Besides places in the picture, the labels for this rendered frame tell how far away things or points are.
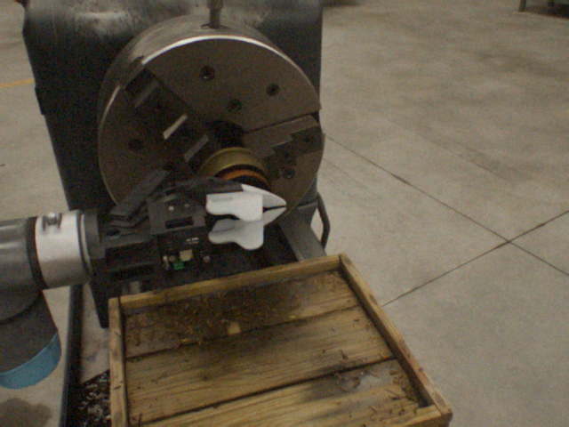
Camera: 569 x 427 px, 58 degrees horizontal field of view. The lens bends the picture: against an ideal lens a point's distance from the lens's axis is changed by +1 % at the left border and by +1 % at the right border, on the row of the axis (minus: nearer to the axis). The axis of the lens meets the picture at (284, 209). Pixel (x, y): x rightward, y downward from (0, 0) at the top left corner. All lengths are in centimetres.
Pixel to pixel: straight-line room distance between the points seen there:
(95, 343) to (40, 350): 61
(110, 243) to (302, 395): 29
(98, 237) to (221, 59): 28
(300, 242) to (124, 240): 43
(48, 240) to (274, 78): 35
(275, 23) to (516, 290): 171
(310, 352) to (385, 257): 164
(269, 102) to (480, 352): 147
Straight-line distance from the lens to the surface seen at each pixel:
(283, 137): 68
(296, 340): 70
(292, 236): 91
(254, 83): 69
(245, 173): 58
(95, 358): 121
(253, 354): 68
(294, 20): 85
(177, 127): 63
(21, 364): 63
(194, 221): 51
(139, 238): 53
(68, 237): 53
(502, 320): 214
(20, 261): 54
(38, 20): 83
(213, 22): 70
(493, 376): 193
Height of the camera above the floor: 140
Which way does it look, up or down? 33 degrees down
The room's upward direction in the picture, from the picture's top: straight up
